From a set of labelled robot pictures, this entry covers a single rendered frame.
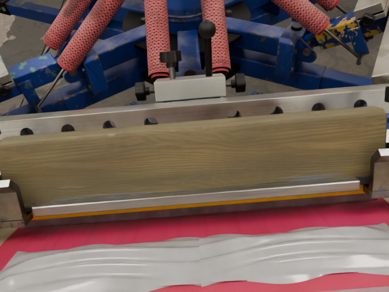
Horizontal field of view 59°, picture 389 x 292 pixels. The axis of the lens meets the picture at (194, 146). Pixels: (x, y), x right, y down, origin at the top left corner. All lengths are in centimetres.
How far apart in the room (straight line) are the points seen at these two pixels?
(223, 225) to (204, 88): 30
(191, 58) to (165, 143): 60
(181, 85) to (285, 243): 37
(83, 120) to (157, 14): 31
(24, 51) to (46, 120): 267
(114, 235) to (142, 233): 3
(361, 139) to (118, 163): 24
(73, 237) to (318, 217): 25
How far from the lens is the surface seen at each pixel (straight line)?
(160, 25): 77
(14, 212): 39
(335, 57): 281
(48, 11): 152
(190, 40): 99
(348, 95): 61
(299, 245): 33
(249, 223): 37
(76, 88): 106
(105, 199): 36
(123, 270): 31
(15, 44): 341
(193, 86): 61
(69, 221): 40
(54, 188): 38
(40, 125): 62
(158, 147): 34
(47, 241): 40
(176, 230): 37
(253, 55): 109
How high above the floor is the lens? 154
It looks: 49 degrees down
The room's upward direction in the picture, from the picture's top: 6 degrees counter-clockwise
